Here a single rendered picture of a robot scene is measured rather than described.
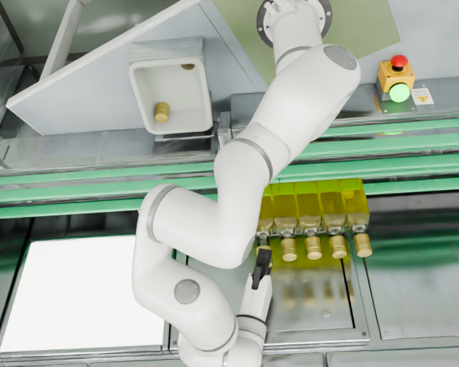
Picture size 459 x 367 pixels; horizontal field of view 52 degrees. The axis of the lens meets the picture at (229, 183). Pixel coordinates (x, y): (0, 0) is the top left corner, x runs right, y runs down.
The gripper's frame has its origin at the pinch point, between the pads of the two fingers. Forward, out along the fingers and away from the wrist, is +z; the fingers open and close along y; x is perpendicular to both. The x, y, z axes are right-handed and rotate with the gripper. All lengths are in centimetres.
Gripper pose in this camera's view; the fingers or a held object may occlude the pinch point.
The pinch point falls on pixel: (264, 261)
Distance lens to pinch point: 111.0
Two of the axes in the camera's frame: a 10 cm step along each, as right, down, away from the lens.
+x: -9.6, -1.3, 2.3
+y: -1.0, -6.3, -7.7
